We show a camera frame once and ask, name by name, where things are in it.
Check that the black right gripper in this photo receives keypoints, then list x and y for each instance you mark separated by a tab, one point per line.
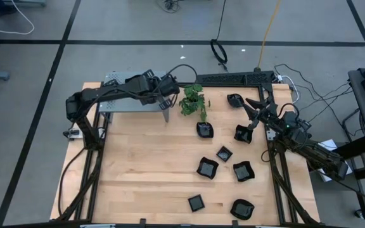
269	115

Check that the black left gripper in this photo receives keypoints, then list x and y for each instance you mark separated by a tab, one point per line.
152	88

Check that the small square black mini plate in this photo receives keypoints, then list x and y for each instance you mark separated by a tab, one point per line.
224	154
196	203

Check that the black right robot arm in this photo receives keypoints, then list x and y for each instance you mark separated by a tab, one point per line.
322	155

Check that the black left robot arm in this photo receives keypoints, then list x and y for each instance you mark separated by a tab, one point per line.
106	92

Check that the grey perforated metal shelf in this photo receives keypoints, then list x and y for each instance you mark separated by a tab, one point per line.
128	106

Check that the black perforated box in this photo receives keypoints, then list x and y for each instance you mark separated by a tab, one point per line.
233	78

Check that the green potted plant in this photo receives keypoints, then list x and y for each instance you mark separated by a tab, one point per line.
192	101

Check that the white paper sheet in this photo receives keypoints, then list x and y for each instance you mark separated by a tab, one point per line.
328	145

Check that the black desk crossbar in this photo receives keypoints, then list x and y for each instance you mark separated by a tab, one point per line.
356	147

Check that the grey metal floor bar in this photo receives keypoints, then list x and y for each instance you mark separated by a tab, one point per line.
27	2

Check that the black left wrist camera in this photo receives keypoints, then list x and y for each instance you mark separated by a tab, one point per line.
170	87

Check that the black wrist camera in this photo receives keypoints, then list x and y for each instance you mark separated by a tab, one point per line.
291	120
170	87

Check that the silver arm base bracket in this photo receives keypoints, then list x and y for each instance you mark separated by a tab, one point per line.
270	135

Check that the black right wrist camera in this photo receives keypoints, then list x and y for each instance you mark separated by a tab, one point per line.
291	120

